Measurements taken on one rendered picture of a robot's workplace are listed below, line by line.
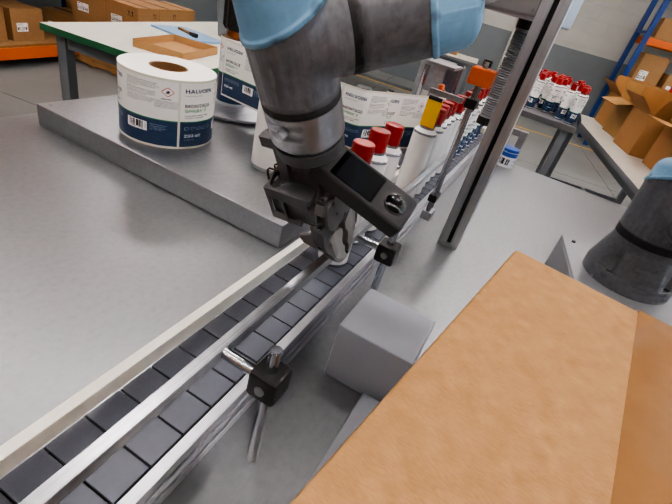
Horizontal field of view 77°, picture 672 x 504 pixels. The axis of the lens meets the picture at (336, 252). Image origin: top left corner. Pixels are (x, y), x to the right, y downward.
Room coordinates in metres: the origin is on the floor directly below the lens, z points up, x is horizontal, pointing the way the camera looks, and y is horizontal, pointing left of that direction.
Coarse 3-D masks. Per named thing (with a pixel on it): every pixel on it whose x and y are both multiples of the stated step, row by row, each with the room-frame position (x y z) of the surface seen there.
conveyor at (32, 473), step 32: (352, 256) 0.62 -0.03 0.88; (256, 288) 0.47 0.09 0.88; (320, 288) 0.51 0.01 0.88; (224, 320) 0.39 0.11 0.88; (288, 320) 0.42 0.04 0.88; (192, 352) 0.33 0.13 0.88; (256, 352) 0.36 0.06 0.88; (128, 384) 0.27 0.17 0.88; (160, 384) 0.28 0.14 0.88; (224, 384) 0.30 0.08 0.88; (96, 416) 0.23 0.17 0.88; (160, 416) 0.24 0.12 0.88; (192, 416) 0.25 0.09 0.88; (64, 448) 0.19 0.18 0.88; (128, 448) 0.21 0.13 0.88; (160, 448) 0.21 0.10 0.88; (0, 480) 0.16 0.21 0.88; (32, 480) 0.16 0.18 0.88; (96, 480) 0.17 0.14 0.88; (128, 480) 0.18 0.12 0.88
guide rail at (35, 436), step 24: (264, 264) 0.48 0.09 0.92; (240, 288) 0.42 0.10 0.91; (216, 312) 0.38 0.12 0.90; (168, 336) 0.31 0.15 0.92; (144, 360) 0.28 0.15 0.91; (96, 384) 0.23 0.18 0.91; (120, 384) 0.25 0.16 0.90; (72, 408) 0.21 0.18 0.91; (24, 432) 0.18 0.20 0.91; (48, 432) 0.19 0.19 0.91; (0, 456) 0.16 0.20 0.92; (24, 456) 0.17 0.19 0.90
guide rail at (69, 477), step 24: (432, 168) 0.95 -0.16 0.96; (408, 192) 0.79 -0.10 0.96; (312, 264) 0.45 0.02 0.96; (288, 288) 0.39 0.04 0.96; (264, 312) 0.34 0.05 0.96; (240, 336) 0.30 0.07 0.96; (216, 360) 0.26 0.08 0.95; (168, 384) 0.22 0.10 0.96; (192, 384) 0.24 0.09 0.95; (144, 408) 0.20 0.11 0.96; (120, 432) 0.17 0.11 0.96; (96, 456) 0.15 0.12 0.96; (48, 480) 0.13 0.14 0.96; (72, 480) 0.13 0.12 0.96
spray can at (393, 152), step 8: (384, 128) 0.74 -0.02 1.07; (392, 128) 0.73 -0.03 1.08; (400, 128) 0.73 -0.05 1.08; (392, 136) 0.73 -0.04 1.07; (400, 136) 0.73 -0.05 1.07; (392, 144) 0.73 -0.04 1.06; (392, 152) 0.72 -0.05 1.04; (400, 152) 0.74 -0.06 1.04; (392, 160) 0.72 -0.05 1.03; (392, 168) 0.72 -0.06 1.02; (392, 176) 0.73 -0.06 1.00; (368, 232) 0.72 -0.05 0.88
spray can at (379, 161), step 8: (376, 128) 0.69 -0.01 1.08; (376, 136) 0.67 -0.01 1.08; (384, 136) 0.67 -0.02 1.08; (376, 144) 0.67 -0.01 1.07; (384, 144) 0.67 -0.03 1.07; (376, 152) 0.67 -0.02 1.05; (384, 152) 0.68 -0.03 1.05; (376, 160) 0.66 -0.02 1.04; (384, 160) 0.67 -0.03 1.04; (376, 168) 0.66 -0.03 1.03; (384, 168) 0.67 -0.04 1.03
